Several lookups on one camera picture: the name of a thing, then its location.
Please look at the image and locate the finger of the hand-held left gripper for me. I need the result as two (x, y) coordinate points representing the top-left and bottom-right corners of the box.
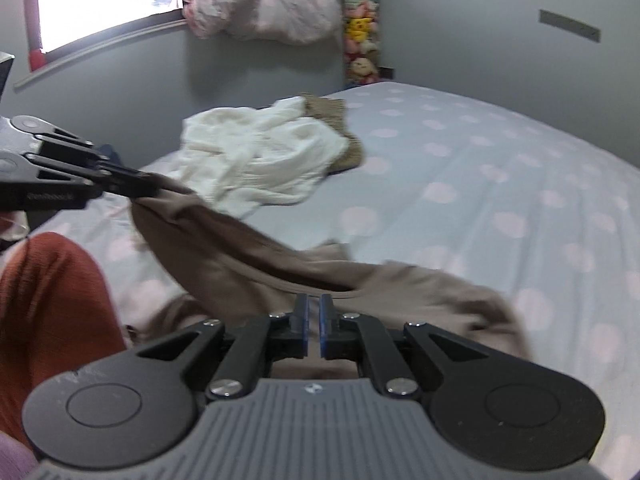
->
(21, 155), (164, 199)
(36, 126), (114, 167)

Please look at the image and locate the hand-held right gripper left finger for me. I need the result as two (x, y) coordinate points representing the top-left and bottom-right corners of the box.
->
(135, 292), (311, 402)

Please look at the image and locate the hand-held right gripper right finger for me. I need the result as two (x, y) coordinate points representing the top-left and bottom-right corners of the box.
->
(319, 292), (489, 402)

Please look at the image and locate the beige t-shirt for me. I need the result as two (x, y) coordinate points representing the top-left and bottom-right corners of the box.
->
(129, 172), (532, 383)

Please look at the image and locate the white crinkled garment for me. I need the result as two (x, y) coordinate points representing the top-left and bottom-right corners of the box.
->
(178, 96), (350, 221)

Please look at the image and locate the person's left hand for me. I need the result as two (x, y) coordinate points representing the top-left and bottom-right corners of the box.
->
(0, 209), (31, 249)

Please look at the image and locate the red foam tube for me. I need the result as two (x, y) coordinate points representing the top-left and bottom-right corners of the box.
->
(26, 0), (49, 74)

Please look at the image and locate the window sill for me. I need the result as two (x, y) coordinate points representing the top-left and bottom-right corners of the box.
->
(12, 16), (189, 92)

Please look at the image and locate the person's orange ribbed clothing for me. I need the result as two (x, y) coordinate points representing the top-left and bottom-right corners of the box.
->
(0, 231), (127, 453)

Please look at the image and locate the olive striped garment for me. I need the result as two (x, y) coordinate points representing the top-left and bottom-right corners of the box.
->
(299, 92), (367, 177)

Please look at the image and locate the bed with pink-dotted sheet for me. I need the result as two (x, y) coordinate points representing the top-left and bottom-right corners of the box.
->
(30, 81), (640, 480)

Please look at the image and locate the rolled pale pink duvet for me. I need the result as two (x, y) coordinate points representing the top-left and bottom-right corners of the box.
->
(180, 0), (342, 44)

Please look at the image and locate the person's purple clothing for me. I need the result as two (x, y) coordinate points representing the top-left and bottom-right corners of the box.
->
(0, 429), (40, 480)

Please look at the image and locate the clear tube of plush toys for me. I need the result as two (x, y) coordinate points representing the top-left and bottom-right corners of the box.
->
(339, 0), (384, 87)

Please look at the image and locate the grey wall switch panel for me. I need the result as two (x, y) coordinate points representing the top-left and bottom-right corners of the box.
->
(538, 8), (602, 42)

